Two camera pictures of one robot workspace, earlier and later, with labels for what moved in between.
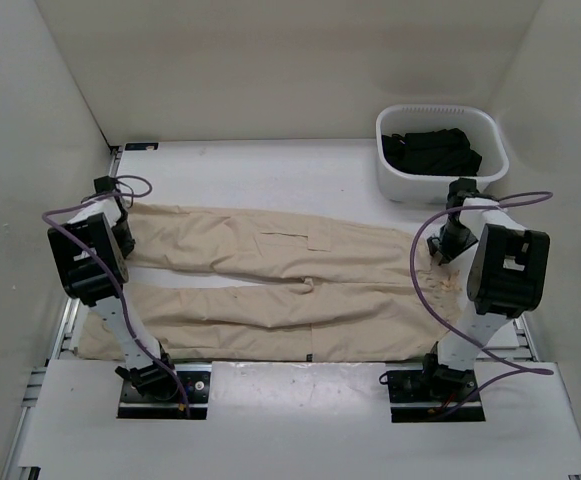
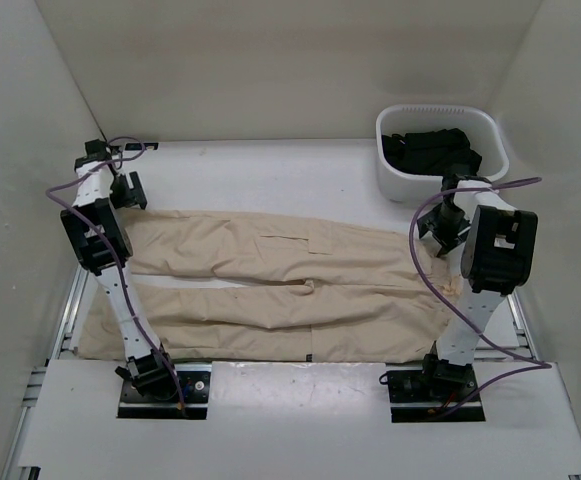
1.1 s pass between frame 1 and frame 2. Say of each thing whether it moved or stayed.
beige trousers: stayed
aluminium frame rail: stayed
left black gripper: moved
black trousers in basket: stayed
